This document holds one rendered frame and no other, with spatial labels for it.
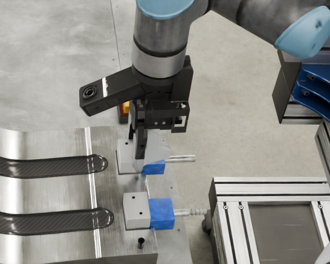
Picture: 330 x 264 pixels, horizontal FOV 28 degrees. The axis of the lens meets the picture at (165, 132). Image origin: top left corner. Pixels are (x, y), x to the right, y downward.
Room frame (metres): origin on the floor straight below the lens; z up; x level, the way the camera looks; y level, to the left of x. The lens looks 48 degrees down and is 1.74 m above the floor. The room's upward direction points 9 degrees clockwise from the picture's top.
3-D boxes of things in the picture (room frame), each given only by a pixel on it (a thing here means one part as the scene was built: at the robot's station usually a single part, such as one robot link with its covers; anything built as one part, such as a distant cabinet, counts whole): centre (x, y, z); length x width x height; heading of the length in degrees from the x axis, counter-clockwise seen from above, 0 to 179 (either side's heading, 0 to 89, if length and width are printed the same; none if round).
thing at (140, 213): (0.60, -0.02, 0.89); 0.13 x 0.05 x 0.05; 105
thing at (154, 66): (0.70, 0.03, 1.13); 0.08 x 0.08 x 0.05
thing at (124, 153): (0.71, 0.01, 0.89); 0.13 x 0.05 x 0.05; 105
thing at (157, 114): (0.70, 0.02, 1.05); 0.09 x 0.08 x 0.12; 105
